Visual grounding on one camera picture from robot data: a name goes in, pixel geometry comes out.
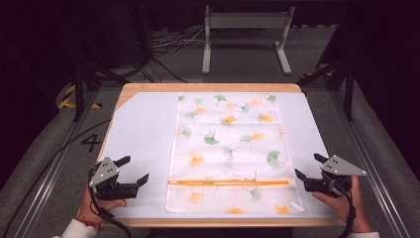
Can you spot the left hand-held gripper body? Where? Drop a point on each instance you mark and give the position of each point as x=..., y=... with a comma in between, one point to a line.
x=105, y=172

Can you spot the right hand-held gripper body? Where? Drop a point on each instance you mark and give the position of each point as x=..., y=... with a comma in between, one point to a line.
x=340, y=169

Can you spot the white leaf-print bag orange zipper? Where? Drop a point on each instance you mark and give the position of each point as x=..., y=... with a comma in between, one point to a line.
x=231, y=148

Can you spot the person's left hand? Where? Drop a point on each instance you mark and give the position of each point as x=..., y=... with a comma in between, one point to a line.
x=99, y=206

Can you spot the person's right hand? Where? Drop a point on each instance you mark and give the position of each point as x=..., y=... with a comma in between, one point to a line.
x=346, y=205

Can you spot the black tripod stand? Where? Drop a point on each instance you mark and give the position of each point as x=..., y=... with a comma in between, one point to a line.
x=78, y=89
x=349, y=95

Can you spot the yellow black hazard tape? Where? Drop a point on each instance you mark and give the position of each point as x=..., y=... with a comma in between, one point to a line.
x=67, y=97

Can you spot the grey metal stand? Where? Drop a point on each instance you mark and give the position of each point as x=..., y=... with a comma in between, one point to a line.
x=247, y=21

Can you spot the aluminium floor rail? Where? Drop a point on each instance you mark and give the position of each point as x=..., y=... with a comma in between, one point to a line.
x=369, y=158
x=49, y=178

